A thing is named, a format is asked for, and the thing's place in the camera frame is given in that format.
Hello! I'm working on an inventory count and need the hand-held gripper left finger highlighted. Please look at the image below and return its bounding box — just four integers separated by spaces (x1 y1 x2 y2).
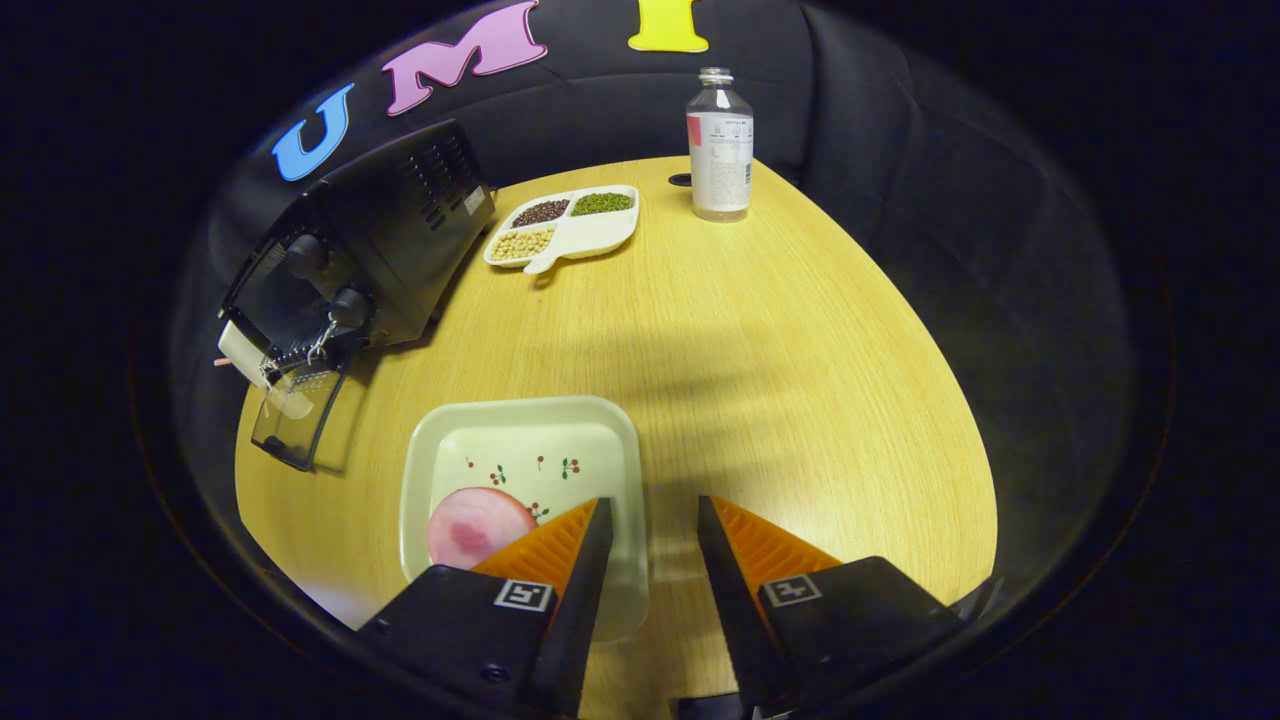
355 497 614 719

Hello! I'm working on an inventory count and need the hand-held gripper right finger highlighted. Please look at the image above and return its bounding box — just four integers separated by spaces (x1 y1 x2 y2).
697 495 1006 719

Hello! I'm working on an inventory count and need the pink round food slice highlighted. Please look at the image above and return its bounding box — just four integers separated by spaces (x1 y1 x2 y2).
426 487 539 571

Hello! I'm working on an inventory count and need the square cherry-print plate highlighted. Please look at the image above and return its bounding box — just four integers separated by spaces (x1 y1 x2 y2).
399 396 649 643

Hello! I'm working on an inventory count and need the black toaster oven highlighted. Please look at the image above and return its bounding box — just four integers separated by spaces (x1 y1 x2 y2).
218 118 498 473

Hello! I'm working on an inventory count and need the pile of yellow beans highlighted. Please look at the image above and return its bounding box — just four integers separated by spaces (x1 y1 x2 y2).
490 229 556 263

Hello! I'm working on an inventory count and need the white divided dish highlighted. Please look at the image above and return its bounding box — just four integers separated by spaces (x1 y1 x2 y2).
483 184 641 276

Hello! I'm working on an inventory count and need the clear plastic bottle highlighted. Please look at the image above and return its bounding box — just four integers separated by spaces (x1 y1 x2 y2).
686 67 755 223

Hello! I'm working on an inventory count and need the black backdrop cloth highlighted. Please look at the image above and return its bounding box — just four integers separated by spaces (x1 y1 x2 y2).
170 0 1136 641

